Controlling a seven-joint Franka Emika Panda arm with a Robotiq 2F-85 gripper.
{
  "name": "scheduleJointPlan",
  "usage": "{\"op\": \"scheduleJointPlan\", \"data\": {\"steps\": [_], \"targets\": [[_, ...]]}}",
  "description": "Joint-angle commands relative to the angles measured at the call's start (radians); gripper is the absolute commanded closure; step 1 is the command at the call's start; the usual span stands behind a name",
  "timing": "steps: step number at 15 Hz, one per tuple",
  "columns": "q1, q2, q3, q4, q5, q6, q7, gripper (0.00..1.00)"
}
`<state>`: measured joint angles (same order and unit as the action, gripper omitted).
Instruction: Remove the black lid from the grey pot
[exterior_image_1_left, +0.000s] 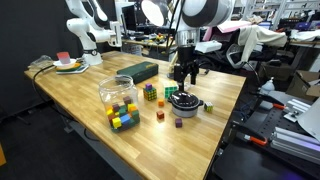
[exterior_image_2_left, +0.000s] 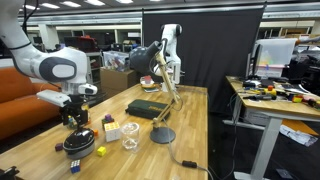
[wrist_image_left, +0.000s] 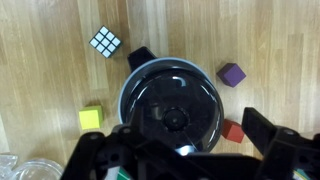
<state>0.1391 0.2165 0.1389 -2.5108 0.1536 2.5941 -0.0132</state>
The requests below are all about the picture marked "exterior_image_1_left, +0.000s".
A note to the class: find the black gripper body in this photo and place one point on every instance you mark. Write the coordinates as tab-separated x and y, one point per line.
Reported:
185	70

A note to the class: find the white idle robot arm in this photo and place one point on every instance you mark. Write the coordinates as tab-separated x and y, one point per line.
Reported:
90	30

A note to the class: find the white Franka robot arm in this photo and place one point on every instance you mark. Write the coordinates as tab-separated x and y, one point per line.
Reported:
206	11

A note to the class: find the grey pot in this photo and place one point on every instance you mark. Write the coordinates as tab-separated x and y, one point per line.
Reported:
185	111

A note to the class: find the large Rubik's cube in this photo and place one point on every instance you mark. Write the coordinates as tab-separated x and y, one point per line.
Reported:
170	90

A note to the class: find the orange wooden cube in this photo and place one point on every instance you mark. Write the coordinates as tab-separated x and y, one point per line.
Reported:
161	102

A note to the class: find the small white-faced Rubik's cube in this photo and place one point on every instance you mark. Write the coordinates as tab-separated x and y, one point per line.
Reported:
208	106

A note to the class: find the black office chair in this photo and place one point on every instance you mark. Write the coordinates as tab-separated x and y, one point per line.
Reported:
220	60

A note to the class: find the black-edged Rubik's cube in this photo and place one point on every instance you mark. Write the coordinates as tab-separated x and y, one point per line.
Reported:
150	95

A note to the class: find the small purple block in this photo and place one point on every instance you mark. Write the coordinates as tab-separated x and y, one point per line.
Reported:
148	86

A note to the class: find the red wooden cube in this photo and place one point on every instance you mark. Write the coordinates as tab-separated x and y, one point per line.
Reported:
160	115

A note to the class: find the purple wooden cube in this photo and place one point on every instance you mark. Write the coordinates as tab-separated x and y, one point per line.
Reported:
178	122

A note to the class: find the dark green case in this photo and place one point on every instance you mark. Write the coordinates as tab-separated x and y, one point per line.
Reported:
138	71

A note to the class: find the wooden background desk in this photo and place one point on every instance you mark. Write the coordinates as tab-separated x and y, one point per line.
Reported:
146	43

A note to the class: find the orange cube in jar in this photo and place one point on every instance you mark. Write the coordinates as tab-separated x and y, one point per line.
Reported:
132	107

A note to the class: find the green cube in jar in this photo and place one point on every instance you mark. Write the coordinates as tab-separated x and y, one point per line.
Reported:
123	110

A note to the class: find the clear plastic jar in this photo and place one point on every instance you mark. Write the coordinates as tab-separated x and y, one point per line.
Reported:
116	90

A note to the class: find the blue cube in jar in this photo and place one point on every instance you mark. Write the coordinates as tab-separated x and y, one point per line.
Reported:
125	119

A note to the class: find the wooden desk lamp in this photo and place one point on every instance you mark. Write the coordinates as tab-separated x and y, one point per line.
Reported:
153	11

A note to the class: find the maroon cube in jar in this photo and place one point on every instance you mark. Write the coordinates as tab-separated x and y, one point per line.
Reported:
116	107

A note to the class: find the yellow cube in jar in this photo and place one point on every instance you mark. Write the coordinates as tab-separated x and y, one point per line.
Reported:
116	122

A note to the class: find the colourful plate stack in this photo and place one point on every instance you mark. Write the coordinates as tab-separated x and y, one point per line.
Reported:
75	69

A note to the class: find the cardboard box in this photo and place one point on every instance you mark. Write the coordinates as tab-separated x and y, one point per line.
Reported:
303	83

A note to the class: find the white bowl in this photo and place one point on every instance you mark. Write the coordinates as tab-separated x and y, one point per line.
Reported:
71	62

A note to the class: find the aluminium extrusion stack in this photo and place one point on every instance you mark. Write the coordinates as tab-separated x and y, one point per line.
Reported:
295	145

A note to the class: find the white sheet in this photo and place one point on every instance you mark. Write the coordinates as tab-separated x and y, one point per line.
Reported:
311	121

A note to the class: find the clear plastic bag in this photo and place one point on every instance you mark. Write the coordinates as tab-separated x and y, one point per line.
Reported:
41	61

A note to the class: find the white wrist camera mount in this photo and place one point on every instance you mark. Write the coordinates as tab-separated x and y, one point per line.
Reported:
208	46

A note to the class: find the grey table frame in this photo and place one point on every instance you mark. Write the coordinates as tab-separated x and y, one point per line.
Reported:
100	153

